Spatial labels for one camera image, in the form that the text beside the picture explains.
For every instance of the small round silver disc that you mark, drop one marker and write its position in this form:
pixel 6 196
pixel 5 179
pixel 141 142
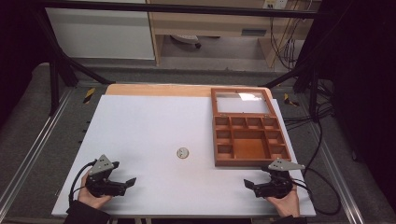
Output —
pixel 182 152

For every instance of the yellow black striped tape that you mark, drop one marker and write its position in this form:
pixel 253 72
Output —
pixel 289 100
pixel 89 95

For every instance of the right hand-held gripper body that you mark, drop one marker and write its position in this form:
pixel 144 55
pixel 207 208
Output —
pixel 278 182

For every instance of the white board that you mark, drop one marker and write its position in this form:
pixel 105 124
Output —
pixel 146 130

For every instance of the wooden table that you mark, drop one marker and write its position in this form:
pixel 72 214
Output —
pixel 155 90

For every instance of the person's left hand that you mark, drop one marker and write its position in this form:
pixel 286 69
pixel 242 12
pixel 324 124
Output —
pixel 91 199

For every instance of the white wall socket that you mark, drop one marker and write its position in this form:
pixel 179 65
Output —
pixel 275 4

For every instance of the wooden desk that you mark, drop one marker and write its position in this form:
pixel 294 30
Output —
pixel 214 28

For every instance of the wooden compartment box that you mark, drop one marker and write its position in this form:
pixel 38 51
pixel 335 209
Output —
pixel 249 148

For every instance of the aluminium rail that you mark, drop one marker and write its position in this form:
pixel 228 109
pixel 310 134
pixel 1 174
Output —
pixel 339 180
pixel 31 146

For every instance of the black metal frame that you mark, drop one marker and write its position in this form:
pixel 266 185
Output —
pixel 59 65

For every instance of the office chair base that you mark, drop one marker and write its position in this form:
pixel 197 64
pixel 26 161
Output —
pixel 188 39

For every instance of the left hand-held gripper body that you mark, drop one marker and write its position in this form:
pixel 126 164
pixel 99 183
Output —
pixel 101 174

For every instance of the person's right hand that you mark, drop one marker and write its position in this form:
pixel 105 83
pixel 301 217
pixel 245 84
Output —
pixel 288 203

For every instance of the white cabinet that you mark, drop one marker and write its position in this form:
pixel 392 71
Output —
pixel 102 32

